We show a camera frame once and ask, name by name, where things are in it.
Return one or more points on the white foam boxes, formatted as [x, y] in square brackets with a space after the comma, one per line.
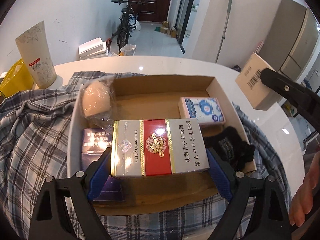
[92, 48]

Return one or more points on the dark blue purple box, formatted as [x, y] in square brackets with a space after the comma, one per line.
[103, 188]

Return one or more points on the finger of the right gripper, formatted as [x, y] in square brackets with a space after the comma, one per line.
[285, 87]

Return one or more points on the black bicycle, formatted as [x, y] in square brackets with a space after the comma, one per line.
[127, 22]

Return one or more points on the pink blue patterned box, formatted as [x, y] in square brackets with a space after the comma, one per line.
[207, 111]

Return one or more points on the beige cardboard small box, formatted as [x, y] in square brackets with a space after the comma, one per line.
[260, 96]

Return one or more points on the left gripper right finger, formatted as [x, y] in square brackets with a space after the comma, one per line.
[269, 218]

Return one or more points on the blue plaid shirt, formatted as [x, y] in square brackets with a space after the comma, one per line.
[34, 137]

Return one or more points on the white plastic bag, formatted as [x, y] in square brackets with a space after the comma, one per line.
[136, 23]

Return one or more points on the gold refrigerator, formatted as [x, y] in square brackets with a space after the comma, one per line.
[291, 39]

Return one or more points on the red white cigarette carton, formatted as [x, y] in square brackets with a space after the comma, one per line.
[157, 147]

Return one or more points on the cardboard tray box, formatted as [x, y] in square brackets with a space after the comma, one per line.
[143, 195]

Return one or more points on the mop with green handle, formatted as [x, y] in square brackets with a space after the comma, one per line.
[223, 36]

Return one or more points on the yellow plastic container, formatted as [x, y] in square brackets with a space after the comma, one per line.
[16, 80]

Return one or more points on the cardboard boxes on floor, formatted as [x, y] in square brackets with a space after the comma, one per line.
[166, 29]

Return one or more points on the beige makeup sponge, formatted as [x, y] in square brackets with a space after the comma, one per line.
[97, 101]

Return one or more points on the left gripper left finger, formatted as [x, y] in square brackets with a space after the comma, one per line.
[51, 220]

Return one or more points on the person's right hand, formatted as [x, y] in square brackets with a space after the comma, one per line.
[302, 202]

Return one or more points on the black fuzzy pouch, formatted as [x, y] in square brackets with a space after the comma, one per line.
[231, 148]

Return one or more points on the pink white stick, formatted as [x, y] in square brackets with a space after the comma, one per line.
[259, 47]

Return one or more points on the black box on floor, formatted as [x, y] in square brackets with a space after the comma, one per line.
[237, 68]

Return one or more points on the black glass sliding door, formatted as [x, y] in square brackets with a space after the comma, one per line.
[182, 21]

